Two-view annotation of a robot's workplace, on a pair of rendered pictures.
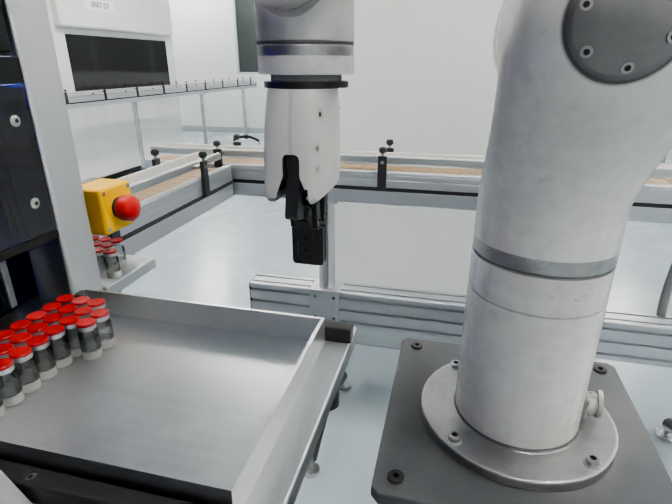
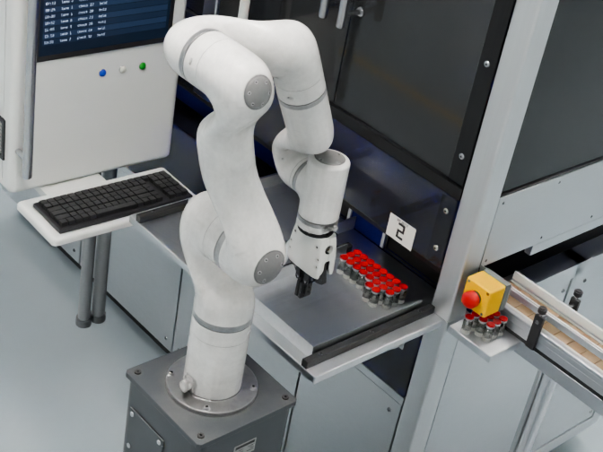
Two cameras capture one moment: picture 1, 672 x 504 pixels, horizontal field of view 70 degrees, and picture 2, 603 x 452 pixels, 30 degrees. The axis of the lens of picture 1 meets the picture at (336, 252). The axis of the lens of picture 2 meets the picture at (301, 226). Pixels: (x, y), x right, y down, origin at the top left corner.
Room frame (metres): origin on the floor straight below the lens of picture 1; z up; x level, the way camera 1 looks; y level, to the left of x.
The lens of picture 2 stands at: (1.37, -1.67, 2.39)
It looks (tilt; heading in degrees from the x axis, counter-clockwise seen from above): 32 degrees down; 119
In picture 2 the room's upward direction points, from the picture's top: 11 degrees clockwise
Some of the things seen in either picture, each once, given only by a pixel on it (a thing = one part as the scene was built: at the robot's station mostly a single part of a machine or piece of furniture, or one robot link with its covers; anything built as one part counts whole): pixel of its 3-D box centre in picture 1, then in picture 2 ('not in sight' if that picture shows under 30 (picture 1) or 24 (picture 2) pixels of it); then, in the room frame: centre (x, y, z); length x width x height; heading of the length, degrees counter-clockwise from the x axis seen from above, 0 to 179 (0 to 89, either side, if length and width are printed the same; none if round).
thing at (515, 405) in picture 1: (526, 339); (216, 350); (0.40, -0.18, 0.95); 0.19 x 0.19 x 0.18
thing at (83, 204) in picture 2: not in sight; (115, 199); (-0.27, 0.24, 0.82); 0.40 x 0.14 x 0.02; 74
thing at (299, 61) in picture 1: (306, 62); (318, 220); (0.45, 0.03, 1.20); 0.09 x 0.08 x 0.03; 166
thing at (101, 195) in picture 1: (100, 205); (485, 292); (0.72, 0.37, 0.99); 0.08 x 0.07 x 0.07; 76
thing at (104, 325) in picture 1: (102, 329); (374, 297); (0.50, 0.28, 0.90); 0.02 x 0.02 x 0.05
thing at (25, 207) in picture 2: not in sight; (103, 197); (-0.32, 0.26, 0.79); 0.45 x 0.28 x 0.03; 74
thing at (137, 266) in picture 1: (98, 272); (488, 334); (0.75, 0.41, 0.87); 0.14 x 0.13 x 0.02; 76
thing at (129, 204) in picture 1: (125, 207); (472, 299); (0.71, 0.33, 0.99); 0.04 x 0.04 x 0.04; 76
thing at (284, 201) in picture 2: not in sight; (272, 213); (0.12, 0.40, 0.90); 0.34 x 0.26 x 0.04; 76
